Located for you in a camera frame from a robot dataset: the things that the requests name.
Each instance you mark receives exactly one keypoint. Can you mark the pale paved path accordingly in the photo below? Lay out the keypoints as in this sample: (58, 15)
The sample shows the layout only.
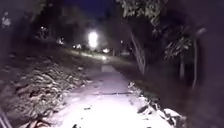
(106, 106)

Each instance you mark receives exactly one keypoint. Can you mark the leaf-strewn verge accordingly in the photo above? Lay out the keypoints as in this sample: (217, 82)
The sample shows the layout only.
(156, 106)

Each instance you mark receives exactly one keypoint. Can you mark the tree with leaning trunk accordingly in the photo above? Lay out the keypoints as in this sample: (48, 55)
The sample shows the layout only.
(139, 55)

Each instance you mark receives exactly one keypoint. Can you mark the street lamp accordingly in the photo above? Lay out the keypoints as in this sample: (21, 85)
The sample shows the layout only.
(93, 39)

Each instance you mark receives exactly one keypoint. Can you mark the thin tree trunk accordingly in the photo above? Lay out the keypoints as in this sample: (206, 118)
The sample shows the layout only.
(195, 63)

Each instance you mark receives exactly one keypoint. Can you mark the leaf-covered ground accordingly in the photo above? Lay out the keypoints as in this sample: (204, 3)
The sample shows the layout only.
(40, 86)

